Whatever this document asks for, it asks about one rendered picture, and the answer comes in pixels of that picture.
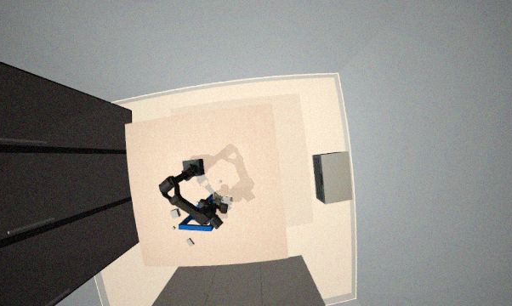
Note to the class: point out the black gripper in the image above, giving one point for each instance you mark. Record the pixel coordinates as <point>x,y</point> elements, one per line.
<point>208,203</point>

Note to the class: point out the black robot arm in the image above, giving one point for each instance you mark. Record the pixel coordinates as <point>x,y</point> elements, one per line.
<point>204,215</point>

